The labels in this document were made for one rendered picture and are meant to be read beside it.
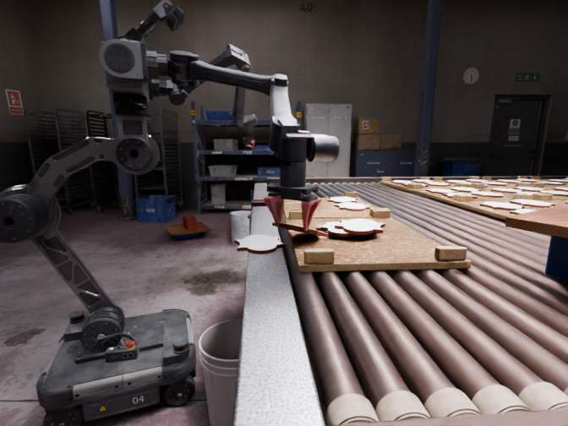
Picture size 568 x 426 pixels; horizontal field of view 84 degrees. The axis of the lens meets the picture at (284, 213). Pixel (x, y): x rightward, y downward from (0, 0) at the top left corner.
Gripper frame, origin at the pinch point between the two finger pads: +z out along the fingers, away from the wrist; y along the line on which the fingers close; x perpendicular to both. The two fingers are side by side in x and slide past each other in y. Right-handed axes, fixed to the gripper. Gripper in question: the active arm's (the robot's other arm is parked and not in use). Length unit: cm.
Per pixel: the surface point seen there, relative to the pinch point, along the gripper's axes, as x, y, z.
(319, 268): 8.6, -10.6, 5.2
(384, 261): 1.0, -21.2, 4.3
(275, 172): -429, 249, 37
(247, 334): 32.1, -9.8, 6.2
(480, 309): 10.6, -37.4, 5.5
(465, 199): -88, -37, 4
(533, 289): -2.6, -46.1, 5.8
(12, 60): -229, 649, -143
